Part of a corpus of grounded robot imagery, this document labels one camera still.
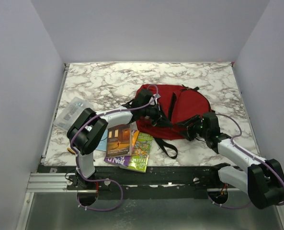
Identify light blue book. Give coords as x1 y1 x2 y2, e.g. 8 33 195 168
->
96 130 108 152

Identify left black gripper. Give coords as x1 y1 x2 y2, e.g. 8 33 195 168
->
141 103 173 127

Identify red backpack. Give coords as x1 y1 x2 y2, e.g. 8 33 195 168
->
136 84 213 159

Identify purple Roald Dahl book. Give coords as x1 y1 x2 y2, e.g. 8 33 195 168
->
104 130 139 167

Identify aluminium mounting rail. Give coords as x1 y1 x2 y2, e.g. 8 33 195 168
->
25 172 281 193

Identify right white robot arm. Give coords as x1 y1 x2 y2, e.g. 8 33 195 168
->
177 112 284 209

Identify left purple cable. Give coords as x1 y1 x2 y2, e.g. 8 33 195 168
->
69 84 161 211

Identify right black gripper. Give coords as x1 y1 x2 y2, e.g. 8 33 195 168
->
176 115 209 141

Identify green Treehouse book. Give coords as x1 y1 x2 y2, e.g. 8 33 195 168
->
120 132 153 173

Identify dark brown paperback book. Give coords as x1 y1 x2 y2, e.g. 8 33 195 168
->
106 124 132 158

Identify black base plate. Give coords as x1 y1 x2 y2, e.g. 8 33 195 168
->
37 164 234 204

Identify clear plastic organizer box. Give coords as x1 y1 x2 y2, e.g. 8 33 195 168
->
54 97 94 132

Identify yellow handled pliers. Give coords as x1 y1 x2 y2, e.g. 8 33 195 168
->
67 148 75 154

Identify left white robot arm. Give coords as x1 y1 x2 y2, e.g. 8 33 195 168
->
67 84 160 189

